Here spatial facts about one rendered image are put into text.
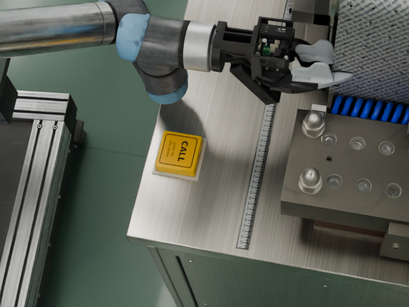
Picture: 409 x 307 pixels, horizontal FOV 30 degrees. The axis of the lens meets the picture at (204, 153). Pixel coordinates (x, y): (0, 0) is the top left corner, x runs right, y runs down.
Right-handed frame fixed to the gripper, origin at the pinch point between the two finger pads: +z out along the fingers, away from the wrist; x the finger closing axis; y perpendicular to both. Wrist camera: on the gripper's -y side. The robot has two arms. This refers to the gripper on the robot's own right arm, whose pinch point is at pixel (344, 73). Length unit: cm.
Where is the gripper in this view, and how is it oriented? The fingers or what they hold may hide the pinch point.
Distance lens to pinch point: 119.6
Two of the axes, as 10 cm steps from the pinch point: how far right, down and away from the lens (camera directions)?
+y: -0.8, -4.2, -9.1
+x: 2.1, -9.0, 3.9
